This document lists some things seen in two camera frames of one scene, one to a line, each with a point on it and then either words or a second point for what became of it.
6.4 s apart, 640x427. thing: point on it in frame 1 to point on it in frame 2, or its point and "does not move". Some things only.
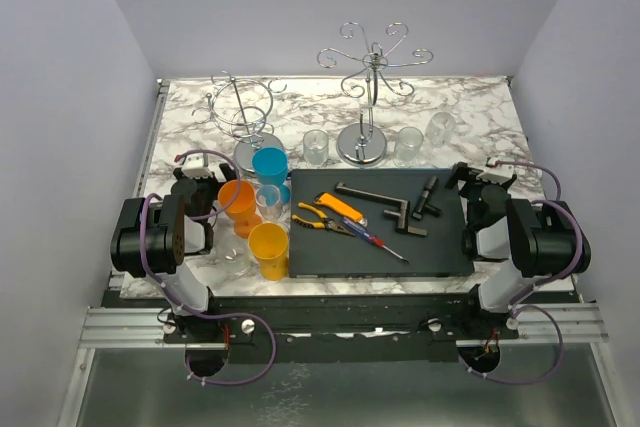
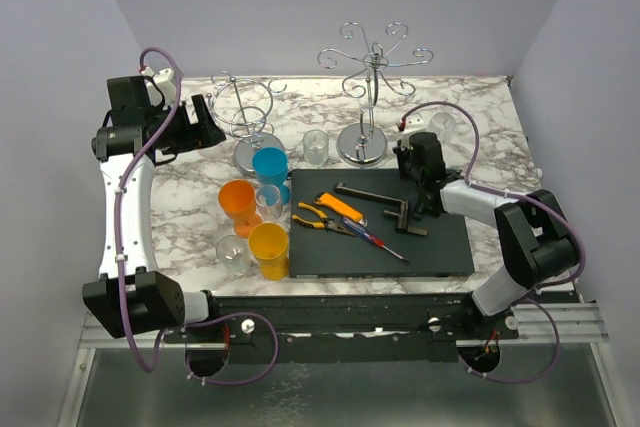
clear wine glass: x=440 y=129 does not move
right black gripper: x=463 y=172 to x=402 y=151
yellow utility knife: x=340 y=206 does not move
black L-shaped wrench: x=402 y=215 does not move
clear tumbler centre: x=315 y=147 does not move
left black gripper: x=224 y=169 to x=203 y=133
